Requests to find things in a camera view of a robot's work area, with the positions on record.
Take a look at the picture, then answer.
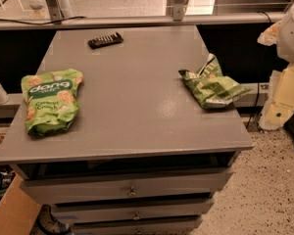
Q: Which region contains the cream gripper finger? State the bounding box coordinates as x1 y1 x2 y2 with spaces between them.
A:
257 21 281 46
258 64 294 130

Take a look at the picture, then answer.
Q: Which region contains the green rice chip bag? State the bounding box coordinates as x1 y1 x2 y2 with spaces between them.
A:
21 69 83 136

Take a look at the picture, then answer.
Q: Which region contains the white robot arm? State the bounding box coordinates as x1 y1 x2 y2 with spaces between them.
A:
258 3 294 130

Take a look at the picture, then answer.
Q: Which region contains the crumpled green snack bag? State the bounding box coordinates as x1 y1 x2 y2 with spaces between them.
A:
179 54 251 109

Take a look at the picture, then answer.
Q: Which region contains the top grey drawer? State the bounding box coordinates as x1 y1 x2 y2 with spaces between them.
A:
21 167 233 204

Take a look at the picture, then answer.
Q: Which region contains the grey drawer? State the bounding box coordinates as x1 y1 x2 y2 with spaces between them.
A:
21 167 233 204
72 215 202 235
52 198 214 223

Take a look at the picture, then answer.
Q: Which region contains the grey drawer cabinet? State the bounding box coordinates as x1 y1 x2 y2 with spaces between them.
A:
0 25 255 235

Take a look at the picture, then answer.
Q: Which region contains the black bit holder strip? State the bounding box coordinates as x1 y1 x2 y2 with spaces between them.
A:
87 32 123 49

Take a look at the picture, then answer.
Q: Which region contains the bottom grey drawer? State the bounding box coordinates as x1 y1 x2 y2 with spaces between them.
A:
72 215 202 235

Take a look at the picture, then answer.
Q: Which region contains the middle grey drawer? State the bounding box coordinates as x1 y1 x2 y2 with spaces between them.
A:
52 198 214 223

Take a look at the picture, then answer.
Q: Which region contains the cardboard box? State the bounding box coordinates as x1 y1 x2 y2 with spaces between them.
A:
0 175 41 235

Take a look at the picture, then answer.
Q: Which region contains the black cable on rail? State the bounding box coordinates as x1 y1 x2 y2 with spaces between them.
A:
0 16 86 26

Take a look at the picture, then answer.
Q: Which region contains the grey metal rail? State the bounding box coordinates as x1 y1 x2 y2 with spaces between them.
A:
0 12 285 30

